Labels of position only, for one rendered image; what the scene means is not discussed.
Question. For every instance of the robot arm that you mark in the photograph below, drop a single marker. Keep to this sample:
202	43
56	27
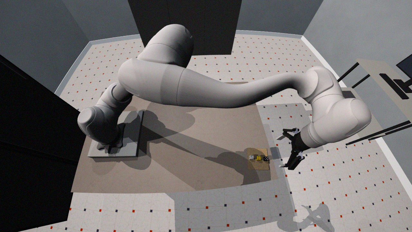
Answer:
159	75

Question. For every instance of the tan mat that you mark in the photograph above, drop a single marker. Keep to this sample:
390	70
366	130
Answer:
254	164

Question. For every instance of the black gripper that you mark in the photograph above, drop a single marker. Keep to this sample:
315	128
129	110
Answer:
298	147

